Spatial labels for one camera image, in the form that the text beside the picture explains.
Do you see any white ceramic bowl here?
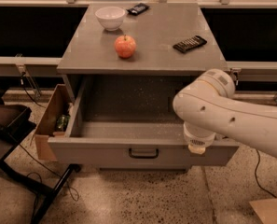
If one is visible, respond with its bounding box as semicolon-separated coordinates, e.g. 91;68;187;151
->
95;7;126;31

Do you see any black floor cable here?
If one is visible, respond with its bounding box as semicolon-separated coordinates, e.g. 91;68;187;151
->
253;148;277;199
18;71;80;217

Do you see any grey drawer cabinet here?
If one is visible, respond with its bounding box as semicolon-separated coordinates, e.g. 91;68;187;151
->
56;2;231;173

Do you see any black snack packet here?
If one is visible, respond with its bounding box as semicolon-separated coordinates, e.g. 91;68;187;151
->
128;3;149;16

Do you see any black floor cable right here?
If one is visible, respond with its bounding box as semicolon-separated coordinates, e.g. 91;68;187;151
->
253;148;277;199

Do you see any black remote control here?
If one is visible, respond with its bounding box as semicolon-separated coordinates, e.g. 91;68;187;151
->
173;35;207;53

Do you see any cardboard piece on floor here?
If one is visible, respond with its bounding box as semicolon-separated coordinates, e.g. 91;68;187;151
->
249;198;277;224

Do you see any brown cardboard box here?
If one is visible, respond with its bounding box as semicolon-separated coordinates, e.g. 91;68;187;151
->
35;84;71;161

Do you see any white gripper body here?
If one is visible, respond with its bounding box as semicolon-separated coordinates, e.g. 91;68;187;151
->
184;122;215;147

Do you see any black floor cable left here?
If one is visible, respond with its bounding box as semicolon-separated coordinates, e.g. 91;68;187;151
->
18;71;80;217

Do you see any grey top drawer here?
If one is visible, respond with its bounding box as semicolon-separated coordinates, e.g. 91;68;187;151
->
48;75;238;170

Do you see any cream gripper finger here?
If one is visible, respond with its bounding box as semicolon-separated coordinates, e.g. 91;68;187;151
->
188;145;206;155

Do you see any green bottle in box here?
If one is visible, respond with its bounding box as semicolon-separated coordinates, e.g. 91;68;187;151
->
55;115;70;132

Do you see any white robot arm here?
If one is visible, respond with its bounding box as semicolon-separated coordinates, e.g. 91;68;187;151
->
173;69;277;158

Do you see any red apple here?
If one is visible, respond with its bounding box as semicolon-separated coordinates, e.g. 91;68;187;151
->
114;35;136;59

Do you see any metal window rail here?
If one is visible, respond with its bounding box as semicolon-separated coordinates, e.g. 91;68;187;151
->
0;57;277;81

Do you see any black folding table stand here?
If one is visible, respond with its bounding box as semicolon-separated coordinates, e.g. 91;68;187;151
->
0;83;80;224

